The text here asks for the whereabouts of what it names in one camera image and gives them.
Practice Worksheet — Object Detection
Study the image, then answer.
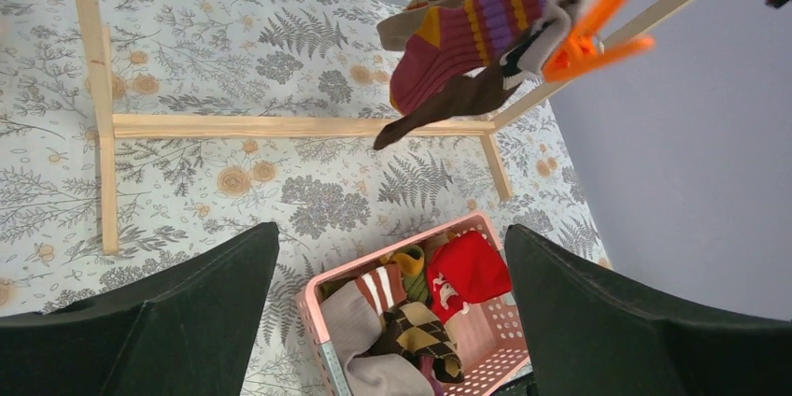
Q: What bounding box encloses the pink plastic basket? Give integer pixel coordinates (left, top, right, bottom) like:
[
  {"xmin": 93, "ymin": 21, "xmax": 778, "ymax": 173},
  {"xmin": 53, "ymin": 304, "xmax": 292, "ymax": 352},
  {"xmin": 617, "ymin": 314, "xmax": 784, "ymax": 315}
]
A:
[{"xmin": 296, "ymin": 212, "xmax": 530, "ymax": 395}]

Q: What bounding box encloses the dark brown sock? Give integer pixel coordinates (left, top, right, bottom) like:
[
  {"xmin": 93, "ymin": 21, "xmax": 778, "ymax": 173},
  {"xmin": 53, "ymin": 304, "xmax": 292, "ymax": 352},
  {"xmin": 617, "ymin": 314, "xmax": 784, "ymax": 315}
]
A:
[{"xmin": 372, "ymin": 0, "xmax": 589, "ymax": 153}]

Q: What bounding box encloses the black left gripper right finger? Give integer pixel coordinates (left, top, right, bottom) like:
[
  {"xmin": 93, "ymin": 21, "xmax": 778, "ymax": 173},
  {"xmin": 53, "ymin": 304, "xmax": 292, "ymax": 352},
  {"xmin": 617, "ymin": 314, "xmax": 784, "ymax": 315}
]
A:
[{"xmin": 504, "ymin": 224, "xmax": 791, "ymax": 395}]

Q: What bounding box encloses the red bear sock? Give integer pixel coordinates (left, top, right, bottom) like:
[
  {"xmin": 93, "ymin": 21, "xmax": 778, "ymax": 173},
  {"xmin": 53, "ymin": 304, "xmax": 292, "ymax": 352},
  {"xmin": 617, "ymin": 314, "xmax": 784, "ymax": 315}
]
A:
[{"xmin": 426, "ymin": 231, "xmax": 512, "ymax": 324}]

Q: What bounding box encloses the argyle brown sock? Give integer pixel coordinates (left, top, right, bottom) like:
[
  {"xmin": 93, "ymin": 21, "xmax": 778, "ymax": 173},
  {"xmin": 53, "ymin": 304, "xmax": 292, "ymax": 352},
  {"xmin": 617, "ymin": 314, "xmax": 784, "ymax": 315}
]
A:
[{"xmin": 367, "ymin": 302, "xmax": 465, "ymax": 384}]

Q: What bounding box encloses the wooden clothes rack frame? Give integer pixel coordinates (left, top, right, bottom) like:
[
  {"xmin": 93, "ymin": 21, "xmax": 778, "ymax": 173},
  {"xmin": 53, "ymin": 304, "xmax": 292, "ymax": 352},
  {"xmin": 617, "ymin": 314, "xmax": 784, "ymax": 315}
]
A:
[{"xmin": 75, "ymin": 0, "xmax": 695, "ymax": 254}]

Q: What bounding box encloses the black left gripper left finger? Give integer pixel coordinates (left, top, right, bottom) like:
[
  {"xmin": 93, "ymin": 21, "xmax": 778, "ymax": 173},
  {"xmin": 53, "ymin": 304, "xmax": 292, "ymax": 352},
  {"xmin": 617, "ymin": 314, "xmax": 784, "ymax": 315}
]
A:
[{"xmin": 1, "ymin": 222, "xmax": 279, "ymax": 395}]

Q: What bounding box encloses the orange clothes peg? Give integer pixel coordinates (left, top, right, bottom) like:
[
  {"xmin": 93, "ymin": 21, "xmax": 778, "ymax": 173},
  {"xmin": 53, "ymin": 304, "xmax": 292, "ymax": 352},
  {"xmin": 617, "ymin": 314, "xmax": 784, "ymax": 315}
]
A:
[{"xmin": 543, "ymin": 0, "xmax": 655, "ymax": 82}]

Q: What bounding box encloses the grey sock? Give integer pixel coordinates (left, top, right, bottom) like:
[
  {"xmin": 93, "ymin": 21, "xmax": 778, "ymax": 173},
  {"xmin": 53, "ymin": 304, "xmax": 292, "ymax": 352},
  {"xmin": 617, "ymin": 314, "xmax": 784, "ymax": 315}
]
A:
[
  {"xmin": 376, "ymin": 0, "xmax": 464, "ymax": 51},
  {"xmin": 320, "ymin": 264, "xmax": 434, "ymax": 396}
]

